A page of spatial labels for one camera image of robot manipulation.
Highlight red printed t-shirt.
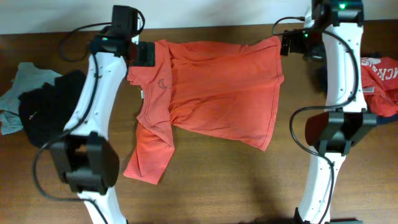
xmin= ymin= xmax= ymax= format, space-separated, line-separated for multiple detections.
xmin=359 ymin=56 xmax=398 ymax=118

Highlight black garment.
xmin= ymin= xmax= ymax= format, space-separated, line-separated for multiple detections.
xmin=19 ymin=70 xmax=86 ymax=148

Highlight navy blue garment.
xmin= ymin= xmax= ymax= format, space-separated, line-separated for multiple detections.
xmin=317 ymin=52 xmax=398 ymax=126

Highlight orange t-shirt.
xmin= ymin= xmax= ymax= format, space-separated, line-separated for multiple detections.
xmin=123 ymin=37 xmax=284 ymax=184

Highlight grey garment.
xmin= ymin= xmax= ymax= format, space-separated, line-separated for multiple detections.
xmin=1 ymin=62 xmax=61 ymax=135

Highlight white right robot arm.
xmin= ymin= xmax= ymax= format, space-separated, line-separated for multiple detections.
xmin=279 ymin=0 xmax=377 ymax=223

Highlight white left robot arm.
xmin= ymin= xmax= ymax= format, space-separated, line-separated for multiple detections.
xmin=46 ymin=35 xmax=155 ymax=223

